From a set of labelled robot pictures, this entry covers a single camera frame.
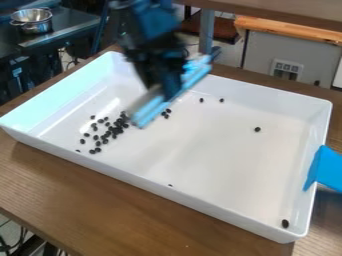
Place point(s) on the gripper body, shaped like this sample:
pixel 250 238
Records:
pixel 156 63

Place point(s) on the blue sweeping tool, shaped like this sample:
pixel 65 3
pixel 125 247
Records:
pixel 149 110

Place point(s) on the pile of black bits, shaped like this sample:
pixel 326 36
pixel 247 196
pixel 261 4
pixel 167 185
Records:
pixel 109 131

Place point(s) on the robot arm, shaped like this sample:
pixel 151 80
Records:
pixel 149 18

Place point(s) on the black table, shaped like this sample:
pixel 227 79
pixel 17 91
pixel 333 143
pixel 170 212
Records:
pixel 67 25

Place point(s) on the white tray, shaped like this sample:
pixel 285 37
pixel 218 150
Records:
pixel 214 150

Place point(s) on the silver pot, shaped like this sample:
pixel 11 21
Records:
pixel 30 19

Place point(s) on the grey cabinet with wooden top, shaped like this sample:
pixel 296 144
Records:
pixel 289 50

